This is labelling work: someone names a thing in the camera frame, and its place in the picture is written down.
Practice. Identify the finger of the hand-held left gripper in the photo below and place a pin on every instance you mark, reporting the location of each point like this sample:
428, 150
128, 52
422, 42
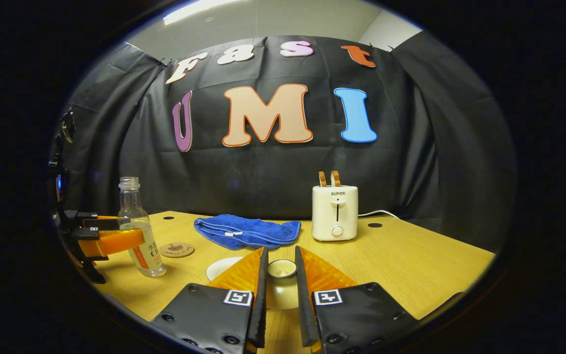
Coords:
106, 224
116, 241

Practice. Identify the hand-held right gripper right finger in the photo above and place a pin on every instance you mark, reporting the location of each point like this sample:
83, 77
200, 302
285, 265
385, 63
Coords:
302, 305

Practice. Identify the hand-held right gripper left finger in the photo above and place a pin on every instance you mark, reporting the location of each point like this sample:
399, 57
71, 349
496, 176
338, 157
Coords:
259, 305

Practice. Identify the cream teacup lid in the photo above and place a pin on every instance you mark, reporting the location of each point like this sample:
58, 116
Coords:
282, 295

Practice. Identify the clear plastic water bottle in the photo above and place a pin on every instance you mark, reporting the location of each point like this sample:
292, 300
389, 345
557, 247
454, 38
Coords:
133, 206

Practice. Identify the cream white teacup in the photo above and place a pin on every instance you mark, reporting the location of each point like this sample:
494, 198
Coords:
221, 268

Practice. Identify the round brown cork coaster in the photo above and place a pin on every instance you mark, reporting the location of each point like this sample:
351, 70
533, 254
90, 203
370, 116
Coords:
177, 250

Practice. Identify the blue towel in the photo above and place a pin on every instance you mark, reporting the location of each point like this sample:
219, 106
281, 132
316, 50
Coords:
243, 228

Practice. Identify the cream white toaster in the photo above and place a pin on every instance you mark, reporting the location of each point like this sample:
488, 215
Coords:
327, 216

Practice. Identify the toast bread slice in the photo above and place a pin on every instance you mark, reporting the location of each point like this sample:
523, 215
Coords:
322, 179
335, 178

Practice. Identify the black backdrop cloth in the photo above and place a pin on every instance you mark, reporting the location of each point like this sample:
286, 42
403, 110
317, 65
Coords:
263, 172

